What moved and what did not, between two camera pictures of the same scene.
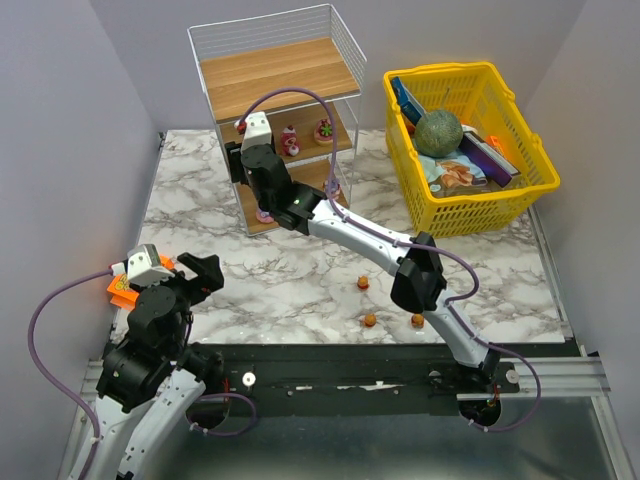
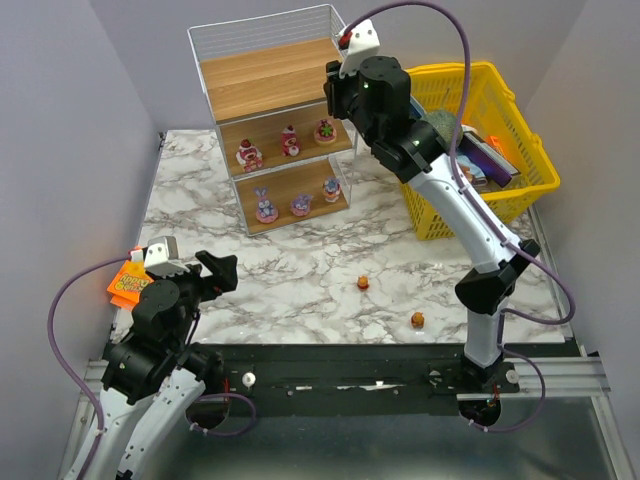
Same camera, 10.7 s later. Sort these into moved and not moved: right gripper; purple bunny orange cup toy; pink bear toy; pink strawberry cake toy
Moved: right gripper
Not moved: purple bunny orange cup toy; pink bear toy; pink strawberry cake toy
